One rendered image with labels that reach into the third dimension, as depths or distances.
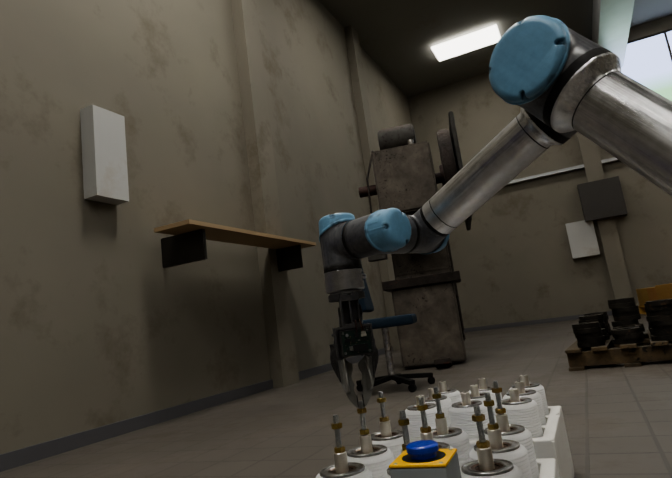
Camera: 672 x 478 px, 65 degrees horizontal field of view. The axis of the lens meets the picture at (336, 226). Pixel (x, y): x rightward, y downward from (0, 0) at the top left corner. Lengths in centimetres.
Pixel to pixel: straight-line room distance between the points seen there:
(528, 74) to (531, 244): 1050
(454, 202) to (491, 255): 1032
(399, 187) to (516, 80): 446
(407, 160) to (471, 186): 428
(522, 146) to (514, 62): 20
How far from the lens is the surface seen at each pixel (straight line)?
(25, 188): 352
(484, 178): 95
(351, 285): 99
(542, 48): 75
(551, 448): 134
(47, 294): 346
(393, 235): 91
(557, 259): 1116
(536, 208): 1128
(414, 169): 520
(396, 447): 113
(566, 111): 74
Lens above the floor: 49
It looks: 11 degrees up
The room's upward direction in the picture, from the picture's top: 8 degrees counter-clockwise
